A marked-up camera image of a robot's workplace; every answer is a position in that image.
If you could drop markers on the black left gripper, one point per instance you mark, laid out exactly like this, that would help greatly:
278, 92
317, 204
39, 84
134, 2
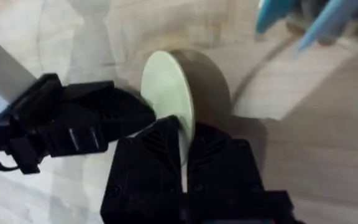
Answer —
51, 124

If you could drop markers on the pale green plate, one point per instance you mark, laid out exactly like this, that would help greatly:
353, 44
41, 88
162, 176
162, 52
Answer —
166, 90

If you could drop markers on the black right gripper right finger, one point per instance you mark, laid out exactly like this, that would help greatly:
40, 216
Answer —
222, 168

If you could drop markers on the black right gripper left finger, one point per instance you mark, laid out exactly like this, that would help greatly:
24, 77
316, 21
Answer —
148, 168

